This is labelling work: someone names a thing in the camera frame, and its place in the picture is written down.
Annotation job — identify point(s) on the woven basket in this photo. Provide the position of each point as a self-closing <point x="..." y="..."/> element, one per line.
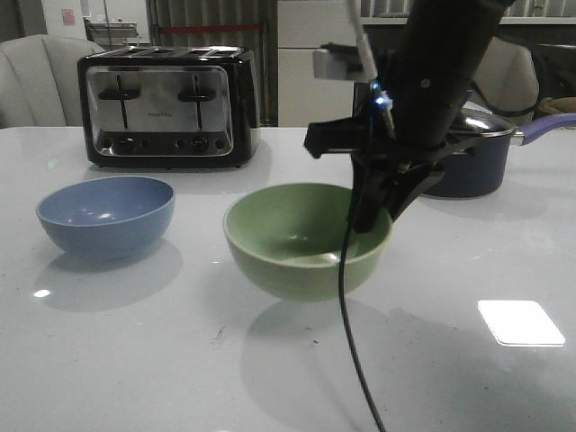
<point x="553" y="106"/>

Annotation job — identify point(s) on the glass pot lid blue knob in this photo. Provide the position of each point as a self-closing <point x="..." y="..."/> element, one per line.
<point x="473" y="121"/>

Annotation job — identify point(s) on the white cabinet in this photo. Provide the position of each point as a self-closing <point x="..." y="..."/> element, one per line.
<point x="304" y="26"/>

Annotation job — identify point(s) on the green bowl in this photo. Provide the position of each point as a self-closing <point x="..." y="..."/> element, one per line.
<point x="288" y="240"/>

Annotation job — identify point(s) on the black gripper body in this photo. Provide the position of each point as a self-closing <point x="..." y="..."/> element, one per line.
<point x="356" y="136"/>

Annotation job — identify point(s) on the blue bowl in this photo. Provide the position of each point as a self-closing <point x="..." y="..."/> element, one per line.
<point x="108" y="218"/>

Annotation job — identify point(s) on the beige upholstered chair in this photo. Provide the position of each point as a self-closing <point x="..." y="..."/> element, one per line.
<point x="39" y="80"/>
<point x="507" y="80"/>

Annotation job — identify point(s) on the black chrome four-slot toaster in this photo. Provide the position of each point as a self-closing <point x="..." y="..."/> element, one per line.
<point x="170" y="107"/>

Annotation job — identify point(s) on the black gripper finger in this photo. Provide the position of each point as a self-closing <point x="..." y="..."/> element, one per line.
<point x="369" y="193"/>
<point x="406" y="187"/>

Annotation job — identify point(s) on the right beige upholstered chair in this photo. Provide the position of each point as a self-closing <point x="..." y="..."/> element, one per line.
<point x="507" y="80"/>

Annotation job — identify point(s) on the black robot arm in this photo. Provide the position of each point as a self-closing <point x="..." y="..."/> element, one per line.
<point x="400" y="135"/>

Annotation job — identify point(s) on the dark blue saucepan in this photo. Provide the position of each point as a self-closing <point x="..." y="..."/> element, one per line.
<point x="478" y="168"/>

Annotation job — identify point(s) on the left beige upholstered chair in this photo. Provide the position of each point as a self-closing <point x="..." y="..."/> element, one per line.
<point x="39" y="80"/>

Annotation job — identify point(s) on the dark kitchen counter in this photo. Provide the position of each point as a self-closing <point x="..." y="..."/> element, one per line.
<point x="552" y="47"/>

